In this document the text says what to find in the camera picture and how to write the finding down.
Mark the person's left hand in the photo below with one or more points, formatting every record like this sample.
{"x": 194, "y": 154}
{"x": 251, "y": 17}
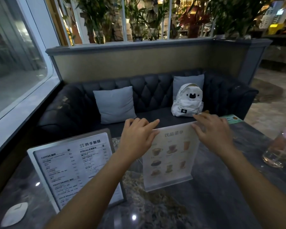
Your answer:
{"x": 135, "y": 138}

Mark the person's right hand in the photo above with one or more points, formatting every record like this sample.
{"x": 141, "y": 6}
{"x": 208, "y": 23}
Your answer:
{"x": 216, "y": 134}

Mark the person's right thumb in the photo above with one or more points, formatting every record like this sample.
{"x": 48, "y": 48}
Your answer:
{"x": 195, "y": 132}

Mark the person's left thumb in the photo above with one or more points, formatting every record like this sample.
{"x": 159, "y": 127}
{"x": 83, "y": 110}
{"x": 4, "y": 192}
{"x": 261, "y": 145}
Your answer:
{"x": 155, "y": 135}

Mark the person's left little finger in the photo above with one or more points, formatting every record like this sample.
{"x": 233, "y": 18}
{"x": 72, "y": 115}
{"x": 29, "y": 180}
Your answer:
{"x": 128, "y": 123}

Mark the person's left middle finger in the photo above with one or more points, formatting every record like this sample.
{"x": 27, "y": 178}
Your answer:
{"x": 144, "y": 122}

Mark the clear acrylic drinks menu stand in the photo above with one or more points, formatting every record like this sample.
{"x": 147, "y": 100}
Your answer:
{"x": 170, "y": 159}

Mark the person's left forearm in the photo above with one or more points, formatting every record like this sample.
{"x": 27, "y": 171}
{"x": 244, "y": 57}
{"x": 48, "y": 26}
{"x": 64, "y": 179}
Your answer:
{"x": 97, "y": 190}

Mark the person's right forearm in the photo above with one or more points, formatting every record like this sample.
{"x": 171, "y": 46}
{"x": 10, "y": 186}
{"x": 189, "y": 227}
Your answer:
{"x": 257, "y": 188}

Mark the large grey cushion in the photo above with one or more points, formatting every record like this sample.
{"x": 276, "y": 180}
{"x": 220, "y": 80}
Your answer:
{"x": 114, "y": 104}

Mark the dark tufted sofa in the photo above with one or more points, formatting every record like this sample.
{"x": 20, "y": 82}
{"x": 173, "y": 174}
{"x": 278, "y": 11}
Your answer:
{"x": 155, "y": 95}

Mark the white backpack with cat print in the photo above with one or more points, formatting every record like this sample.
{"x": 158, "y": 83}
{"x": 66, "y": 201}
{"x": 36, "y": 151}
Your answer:
{"x": 187, "y": 102}

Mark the green card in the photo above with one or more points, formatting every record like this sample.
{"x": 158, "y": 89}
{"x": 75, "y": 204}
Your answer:
{"x": 233, "y": 119}

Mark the small grey cushion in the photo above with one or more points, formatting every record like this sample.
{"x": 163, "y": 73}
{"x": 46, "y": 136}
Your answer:
{"x": 181, "y": 83}

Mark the grey partition ledge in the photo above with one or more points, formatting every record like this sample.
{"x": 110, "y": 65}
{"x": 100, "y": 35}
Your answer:
{"x": 138, "y": 59}

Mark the metal framed white menu stand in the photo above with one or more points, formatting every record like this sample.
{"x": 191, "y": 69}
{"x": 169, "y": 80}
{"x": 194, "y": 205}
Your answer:
{"x": 69, "y": 169}

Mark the clear bottle with pink lid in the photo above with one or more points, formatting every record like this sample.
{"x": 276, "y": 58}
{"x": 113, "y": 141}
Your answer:
{"x": 280, "y": 150}

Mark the glass vase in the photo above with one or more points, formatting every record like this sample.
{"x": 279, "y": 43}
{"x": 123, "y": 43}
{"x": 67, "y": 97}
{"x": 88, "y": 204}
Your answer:
{"x": 99, "y": 36}

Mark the leafy green potted plant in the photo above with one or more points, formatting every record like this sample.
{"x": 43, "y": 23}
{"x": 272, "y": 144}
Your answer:
{"x": 139, "y": 21}

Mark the red leafed plant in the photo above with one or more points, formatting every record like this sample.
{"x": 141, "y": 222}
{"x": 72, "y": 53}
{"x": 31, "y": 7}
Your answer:
{"x": 193, "y": 19}

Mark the tall green bamboo plant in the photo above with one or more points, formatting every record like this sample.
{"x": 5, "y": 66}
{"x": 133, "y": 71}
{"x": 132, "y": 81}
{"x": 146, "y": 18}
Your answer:
{"x": 93, "y": 14}

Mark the bushy green plant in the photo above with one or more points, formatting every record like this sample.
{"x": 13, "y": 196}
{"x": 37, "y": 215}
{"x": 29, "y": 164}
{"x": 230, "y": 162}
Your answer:
{"x": 238, "y": 14}

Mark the yellow box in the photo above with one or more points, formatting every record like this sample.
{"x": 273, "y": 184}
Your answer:
{"x": 276, "y": 29}

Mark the large glass window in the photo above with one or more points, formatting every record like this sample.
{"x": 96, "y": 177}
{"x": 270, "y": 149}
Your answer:
{"x": 12, "y": 57}

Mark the white plastic crate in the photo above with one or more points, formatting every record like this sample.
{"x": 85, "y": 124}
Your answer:
{"x": 268, "y": 17}

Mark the white oval device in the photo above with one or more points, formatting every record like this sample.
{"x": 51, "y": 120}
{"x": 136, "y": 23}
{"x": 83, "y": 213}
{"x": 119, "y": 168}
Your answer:
{"x": 14, "y": 214}

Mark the white lattice window frame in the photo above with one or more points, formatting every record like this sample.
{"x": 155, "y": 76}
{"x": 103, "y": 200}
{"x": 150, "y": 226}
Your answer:
{"x": 124, "y": 21}

